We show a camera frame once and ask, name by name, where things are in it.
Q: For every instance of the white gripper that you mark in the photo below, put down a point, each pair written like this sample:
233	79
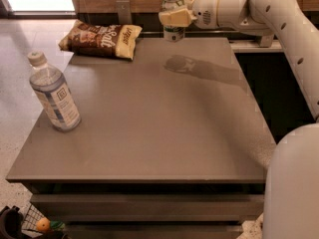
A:
204	10

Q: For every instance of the green white 7up can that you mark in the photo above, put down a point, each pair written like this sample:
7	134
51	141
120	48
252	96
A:
170	33

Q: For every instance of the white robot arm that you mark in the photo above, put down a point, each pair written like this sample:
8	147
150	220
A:
291	195

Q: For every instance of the brown chip bag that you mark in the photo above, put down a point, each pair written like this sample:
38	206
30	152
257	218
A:
101	41

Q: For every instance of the grey drawer cabinet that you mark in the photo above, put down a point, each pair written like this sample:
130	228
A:
172	143

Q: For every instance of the clear plastic water bottle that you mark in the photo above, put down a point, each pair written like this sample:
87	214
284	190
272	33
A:
51	89

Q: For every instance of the orange fruit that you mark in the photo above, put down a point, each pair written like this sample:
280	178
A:
43	225

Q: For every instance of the dark round object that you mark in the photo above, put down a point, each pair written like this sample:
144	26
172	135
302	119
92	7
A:
11	223

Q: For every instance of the left metal wall bracket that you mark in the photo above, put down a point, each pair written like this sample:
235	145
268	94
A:
124	11

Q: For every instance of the metal wall bracket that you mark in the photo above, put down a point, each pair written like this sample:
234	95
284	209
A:
265	41
124	11

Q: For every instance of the right metal wall bracket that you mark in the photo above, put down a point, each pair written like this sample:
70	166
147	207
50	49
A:
265	41

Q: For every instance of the black wire basket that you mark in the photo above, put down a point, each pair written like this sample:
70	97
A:
30	217

